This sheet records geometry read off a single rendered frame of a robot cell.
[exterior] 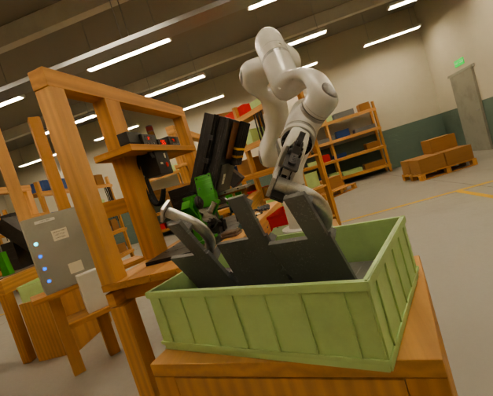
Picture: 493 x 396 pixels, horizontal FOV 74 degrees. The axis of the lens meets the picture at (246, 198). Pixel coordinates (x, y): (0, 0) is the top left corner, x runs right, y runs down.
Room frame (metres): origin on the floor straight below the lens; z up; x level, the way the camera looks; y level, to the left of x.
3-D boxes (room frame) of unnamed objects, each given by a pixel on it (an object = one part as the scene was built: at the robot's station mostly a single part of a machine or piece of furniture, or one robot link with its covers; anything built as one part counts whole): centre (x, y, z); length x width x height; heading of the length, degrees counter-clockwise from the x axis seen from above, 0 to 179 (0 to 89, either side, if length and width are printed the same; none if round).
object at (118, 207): (2.29, 0.62, 1.23); 1.30 x 0.05 x 0.09; 164
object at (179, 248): (2.19, 0.26, 0.89); 1.10 x 0.42 x 0.02; 164
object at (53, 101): (2.27, 0.55, 1.36); 1.49 x 0.09 x 0.97; 164
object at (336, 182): (8.65, -2.20, 0.22); 1.20 x 0.80 x 0.44; 121
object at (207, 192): (2.10, 0.22, 1.17); 0.13 x 0.12 x 0.20; 164
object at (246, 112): (5.54, -0.39, 1.19); 2.30 x 0.55 x 2.39; 32
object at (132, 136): (1.97, 0.55, 1.59); 0.15 x 0.07 x 0.07; 164
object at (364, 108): (10.28, -2.98, 1.12); 3.16 x 0.54 x 2.24; 81
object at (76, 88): (2.27, 0.55, 1.89); 1.50 x 0.09 x 0.09; 164
